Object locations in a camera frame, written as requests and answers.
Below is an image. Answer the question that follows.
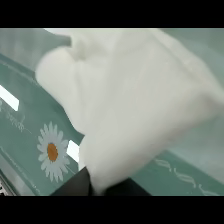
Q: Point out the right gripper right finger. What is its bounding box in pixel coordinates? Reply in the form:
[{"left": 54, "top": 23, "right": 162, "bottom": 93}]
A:
[{"left": 103, "top": 177, "right": 152, "bottom": 197}]

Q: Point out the white T-shirt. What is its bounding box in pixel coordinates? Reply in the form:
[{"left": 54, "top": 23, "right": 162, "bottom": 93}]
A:
[{"left": 34, "top": 28, "right": 224, "bottom": 197}]

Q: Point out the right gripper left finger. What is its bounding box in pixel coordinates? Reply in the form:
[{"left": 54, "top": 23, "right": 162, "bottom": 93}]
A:
[{"left": 50, "top": 166, "right": 94, "bottom": 197}]

